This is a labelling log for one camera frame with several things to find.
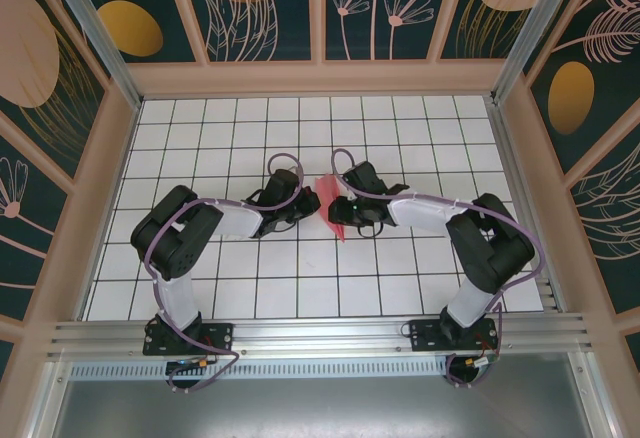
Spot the grey metal sheet panel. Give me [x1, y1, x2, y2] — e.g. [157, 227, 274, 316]
[49, 352, 601, 438]

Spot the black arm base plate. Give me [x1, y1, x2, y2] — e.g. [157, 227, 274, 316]
[408, 317, 500, 355]
[143, 321, 236, 358]

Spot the aluminium side rail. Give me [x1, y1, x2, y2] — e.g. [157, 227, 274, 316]
[487, 100, 569, 317]

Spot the long aluminium mounting rail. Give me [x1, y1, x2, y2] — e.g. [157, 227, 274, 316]
[47, 312, 594, 360]

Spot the aluminium frame strut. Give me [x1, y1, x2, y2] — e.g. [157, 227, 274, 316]
[27, 360, 74, 438]
[567, 352, 619, 438]

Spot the aluminium corner post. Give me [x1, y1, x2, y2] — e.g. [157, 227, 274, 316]
[39, 0, 144, 112]
[489, 0, 601, 107]

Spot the pink paper sheet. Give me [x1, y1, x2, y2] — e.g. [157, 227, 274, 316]
[314, 173, 352, 244]

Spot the perforated metal cable tray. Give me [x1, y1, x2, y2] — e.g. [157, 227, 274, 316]
[69, 361, 451, 380]

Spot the purple cable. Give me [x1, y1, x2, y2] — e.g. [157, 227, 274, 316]
[330, 147, 546, 390]
[142, 152, 306, 394]

